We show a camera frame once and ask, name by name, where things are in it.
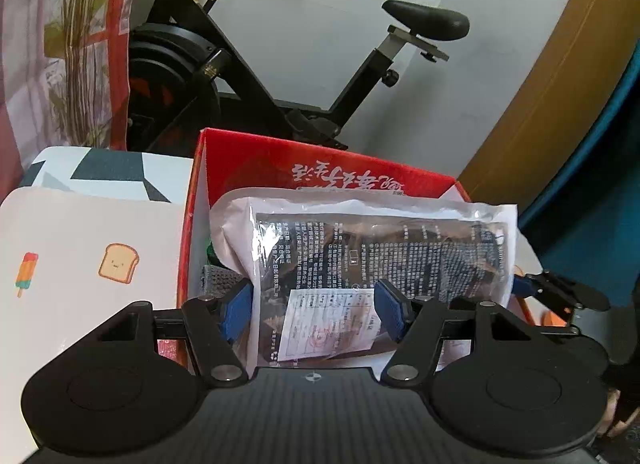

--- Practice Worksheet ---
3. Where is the pink plant-printed backdrop cloth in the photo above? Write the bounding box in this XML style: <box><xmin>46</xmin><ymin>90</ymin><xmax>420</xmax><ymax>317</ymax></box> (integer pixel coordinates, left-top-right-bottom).
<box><xmin>0</xmin><ymin>0</ymin><xmax>146</xmax><ymax>185</ymax></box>

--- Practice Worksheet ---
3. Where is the teal curtain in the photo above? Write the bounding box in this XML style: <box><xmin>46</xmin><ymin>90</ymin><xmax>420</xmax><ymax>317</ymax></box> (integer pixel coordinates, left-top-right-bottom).
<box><xmin>517</xmin><ymin>38</ymin><xmax>640</xmax><ymax>295</ymax></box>

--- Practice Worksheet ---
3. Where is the clear bag with dark garment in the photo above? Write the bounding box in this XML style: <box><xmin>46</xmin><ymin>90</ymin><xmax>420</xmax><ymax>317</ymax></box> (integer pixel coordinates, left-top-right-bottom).
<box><xmin>209</xmin><ymin>188</ymin><xmax>521</xmax><ymax>370</ymax></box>

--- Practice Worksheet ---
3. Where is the person's right hand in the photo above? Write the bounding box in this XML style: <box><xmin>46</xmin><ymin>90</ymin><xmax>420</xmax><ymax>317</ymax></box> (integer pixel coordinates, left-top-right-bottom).
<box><xmin>602</xmin><ymin>386</ymin><xmax>640</xmax><ymax>445</ymax></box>

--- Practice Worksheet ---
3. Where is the wooden board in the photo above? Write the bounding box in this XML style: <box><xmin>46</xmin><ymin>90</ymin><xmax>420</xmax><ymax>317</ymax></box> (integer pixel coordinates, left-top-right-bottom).
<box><xmin>457</xmin><ymin>0</ymin><xmax>640</xmax><ymax>217</ymax></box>

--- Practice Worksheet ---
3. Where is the white printed table mat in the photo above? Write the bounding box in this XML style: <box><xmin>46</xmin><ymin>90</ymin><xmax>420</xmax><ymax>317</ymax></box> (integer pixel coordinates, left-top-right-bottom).
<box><xmin>0</xmin><ymin>187</ymin><xmax>187</xmax><ymax>464</ymax></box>

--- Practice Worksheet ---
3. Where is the grey knitted cloth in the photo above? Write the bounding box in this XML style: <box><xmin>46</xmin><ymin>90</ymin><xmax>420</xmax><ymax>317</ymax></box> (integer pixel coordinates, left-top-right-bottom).
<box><xmin>200</xmin><ymin>266</ymin><xmax>242</xmax><ymax>301</ymax></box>

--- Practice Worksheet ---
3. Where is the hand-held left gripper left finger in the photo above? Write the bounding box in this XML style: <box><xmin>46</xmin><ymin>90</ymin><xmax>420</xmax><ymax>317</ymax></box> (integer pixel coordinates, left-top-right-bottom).
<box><xmin>95</xmin><ymin>278</ymin><xmax>253</xmax><ymax>385</ymax></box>

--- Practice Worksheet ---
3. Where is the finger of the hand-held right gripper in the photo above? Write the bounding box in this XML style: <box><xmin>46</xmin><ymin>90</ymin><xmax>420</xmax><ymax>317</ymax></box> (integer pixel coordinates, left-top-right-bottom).
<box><xmin>514</xmin><ymin>270</ymin><xmax>612</xmax><ymax>312</ymax></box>

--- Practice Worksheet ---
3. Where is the black exercise bike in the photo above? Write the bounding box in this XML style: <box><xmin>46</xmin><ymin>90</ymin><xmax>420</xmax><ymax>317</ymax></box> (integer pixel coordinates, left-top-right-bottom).
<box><xmin>127</xmin><ymin>0</ymin><xmax>471</xmax><ymax>152</ymax></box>

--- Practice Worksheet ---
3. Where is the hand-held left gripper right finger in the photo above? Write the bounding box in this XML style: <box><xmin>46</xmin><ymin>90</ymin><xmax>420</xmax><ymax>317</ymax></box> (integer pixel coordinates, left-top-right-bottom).
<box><xmin>375</xmin><ymin>278</ymin><xmax>543</xmax><ymax>385</ymax></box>

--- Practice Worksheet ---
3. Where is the red cardboard box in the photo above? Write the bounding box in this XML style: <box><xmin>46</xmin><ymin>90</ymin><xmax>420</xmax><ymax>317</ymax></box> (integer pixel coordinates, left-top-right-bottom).
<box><xmin>177</xmin><ymin>128</ymin><xmax>541</xmax><ymax>375</ymax></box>

